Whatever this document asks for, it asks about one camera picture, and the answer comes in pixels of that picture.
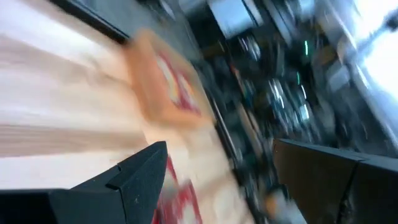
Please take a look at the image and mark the red popcorn bag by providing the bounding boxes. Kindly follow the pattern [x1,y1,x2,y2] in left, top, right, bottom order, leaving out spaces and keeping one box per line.
[151,155,205,224]
[154,51,203,116]

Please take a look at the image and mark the tan basket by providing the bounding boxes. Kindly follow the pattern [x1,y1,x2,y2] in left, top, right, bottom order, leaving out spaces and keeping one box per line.
[123,28,217,129]

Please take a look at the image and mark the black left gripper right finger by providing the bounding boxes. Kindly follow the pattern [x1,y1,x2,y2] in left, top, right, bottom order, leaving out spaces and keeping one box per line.
[272,138,398,224]

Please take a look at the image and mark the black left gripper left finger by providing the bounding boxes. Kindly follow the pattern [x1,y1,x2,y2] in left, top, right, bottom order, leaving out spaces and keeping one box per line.
[0,141,169,224]

